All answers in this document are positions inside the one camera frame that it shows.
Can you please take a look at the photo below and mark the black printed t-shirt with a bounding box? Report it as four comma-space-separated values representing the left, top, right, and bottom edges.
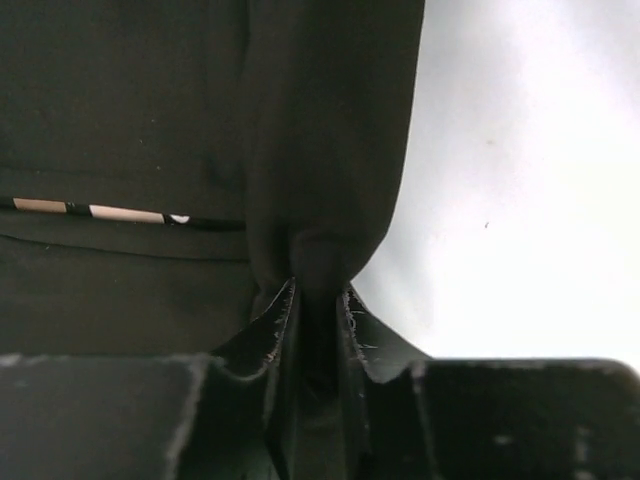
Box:
0, 0, 426, 391

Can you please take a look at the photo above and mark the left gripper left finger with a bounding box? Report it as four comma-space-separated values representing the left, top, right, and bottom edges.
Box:
1, 282, 296, 479

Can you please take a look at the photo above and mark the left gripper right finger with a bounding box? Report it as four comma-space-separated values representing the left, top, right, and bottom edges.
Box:
337, 290, 639, 479

